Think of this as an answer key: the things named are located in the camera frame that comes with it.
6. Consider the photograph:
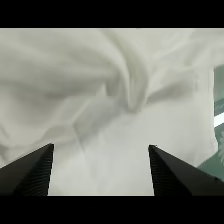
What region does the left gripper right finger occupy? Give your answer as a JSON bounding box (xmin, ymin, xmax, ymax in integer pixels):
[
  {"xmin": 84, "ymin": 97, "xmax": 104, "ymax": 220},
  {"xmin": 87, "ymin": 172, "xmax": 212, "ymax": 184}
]
[{"xmin": 147, "ymin": 144, "xmax": 224, "ymax": 197}]

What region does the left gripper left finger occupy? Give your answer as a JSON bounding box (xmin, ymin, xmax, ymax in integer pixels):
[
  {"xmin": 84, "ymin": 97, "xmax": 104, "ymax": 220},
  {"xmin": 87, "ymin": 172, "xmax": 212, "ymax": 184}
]
[{"xmin": 0, "ymin": 142, "xmax": 55, "ymax": 197}]

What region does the white T-shirt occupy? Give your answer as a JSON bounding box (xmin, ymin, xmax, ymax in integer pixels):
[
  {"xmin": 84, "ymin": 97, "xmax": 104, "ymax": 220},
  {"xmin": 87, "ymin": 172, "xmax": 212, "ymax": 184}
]
[{"xmin": 0, "ymin": 28, "xmax": 224, "ymax": 197}]

